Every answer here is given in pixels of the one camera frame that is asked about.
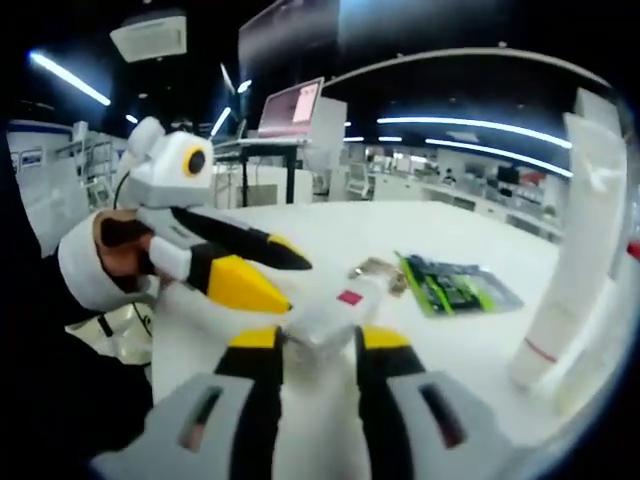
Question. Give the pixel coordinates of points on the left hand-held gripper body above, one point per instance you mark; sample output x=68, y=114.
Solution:
x=160, y=165

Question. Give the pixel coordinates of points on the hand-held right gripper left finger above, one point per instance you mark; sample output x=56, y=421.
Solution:
x=250, y=425

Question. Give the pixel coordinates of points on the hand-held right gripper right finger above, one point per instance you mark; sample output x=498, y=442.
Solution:
x=390, y=425

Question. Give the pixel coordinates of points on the white skincare bottle red label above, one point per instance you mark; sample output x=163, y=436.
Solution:
x=325, y=320

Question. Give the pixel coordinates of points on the gold skincare sachet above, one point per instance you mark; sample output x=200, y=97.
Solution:
x=372, y=265

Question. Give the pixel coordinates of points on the green skincare sachet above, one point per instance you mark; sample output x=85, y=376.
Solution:
x=425, y=295

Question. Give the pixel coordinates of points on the green foil snack packet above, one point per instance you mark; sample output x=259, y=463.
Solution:
x=470, y=290

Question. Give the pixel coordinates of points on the white skincare tube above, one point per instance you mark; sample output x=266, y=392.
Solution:
x=575, y=275

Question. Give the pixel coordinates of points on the white storage rack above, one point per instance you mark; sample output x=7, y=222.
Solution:
x=95, y=170

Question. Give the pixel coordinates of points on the person's left hand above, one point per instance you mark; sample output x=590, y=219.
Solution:
x=120, y=250

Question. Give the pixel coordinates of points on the black monitor stand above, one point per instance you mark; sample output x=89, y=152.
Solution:
x=291, y=172

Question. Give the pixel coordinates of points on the ceiling air conditioner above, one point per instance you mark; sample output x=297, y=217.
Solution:
x=150, y=37

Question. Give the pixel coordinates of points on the computer monitor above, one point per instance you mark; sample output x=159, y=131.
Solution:
x=285, y=112

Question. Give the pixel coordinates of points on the white mesh office chair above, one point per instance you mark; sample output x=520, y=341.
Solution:
x=361, y=177

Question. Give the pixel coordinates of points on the white equipment cabinet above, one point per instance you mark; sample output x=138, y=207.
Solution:
x=330, y=130

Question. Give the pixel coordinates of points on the dark hanging panel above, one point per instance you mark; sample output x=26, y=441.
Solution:
x=285, y=35

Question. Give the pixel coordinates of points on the white workbench row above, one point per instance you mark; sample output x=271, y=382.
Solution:
x=450, y=195

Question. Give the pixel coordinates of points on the ceiling light strip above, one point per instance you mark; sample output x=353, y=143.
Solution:
x=500, y=152
x=475, y=122

